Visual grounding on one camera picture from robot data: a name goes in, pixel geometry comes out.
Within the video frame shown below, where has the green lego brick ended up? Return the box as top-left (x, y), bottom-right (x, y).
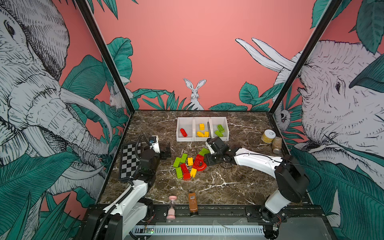
top-left (215, 130), bottom-right (224, 138)
top-left (180, 154), bottom-right (188, 164)
top-left (176, 167), bottom-right (183, 179)
top-left (217, 125), bottom-right (225, 133)
top-left (173, 157), bottom-right (181, 168)

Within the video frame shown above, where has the red arch lego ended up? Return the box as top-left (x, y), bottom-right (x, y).
top-left (193, 154), bottom-right (207, 172)

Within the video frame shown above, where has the yellow lego long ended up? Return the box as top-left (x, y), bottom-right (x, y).
top-left (197, 131), bottom-right (205, 138)

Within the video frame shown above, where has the red lego brick long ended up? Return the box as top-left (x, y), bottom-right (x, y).
top-left (180, 128), bottom-right (188, 138)

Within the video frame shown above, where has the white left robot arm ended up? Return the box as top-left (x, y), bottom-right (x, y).
top-left (76, 136), bottom-right (171, 240)

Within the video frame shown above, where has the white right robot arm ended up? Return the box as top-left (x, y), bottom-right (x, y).
top-left (205, 137), bottom-right (310, 216)

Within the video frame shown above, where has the large green lego plate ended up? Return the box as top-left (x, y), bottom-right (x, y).
top-left (199, 148), bottom-right (210, 156)

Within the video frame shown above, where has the black white checkerboard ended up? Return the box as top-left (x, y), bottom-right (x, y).
top-left (119, 142), bottom-right (140, 182)

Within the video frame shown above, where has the white right bin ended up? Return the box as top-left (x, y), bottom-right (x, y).
top-left (210, 117), bottom-right (230, 142)

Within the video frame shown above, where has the white bin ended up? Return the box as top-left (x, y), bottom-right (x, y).
top-left (210, 117), bottom-right (230, 142)
top-left (193, 117), bottom-right (211, 142)
top-left (176, 117), bottom-right (195, 142)

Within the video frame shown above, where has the white middle bin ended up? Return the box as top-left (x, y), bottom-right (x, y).
top-left (193, 117), bottom-right (211, 142)

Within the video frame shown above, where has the red lego stack left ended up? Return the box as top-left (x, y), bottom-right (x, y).
top-left (180, 164), bottom-right (191, 181)

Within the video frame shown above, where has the white left bin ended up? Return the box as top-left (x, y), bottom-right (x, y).
top-left (176, 117), bottom-right (195, 142)

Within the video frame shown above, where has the yellow tape roll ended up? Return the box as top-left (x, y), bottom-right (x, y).
top-left (262, 129), bottom-right (276, 144)

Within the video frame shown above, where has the brown spice jar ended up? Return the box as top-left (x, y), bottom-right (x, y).
top-left (272, 137), bottom-right (283, 154)

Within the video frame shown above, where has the pink hourglass timer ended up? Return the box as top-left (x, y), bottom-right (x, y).
top-left (167, 196), bottom-right (177, 220)

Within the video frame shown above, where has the brown orange bottle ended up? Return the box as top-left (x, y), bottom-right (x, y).
top-left (188, 193), bottom-right (199, 216)

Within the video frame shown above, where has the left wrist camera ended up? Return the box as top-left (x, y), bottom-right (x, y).
top-left (149, 136), bottom-right (160, 154)

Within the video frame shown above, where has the white perforated rail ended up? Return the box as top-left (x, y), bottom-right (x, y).
top-left (132, 225), bottom-right (265, 236)

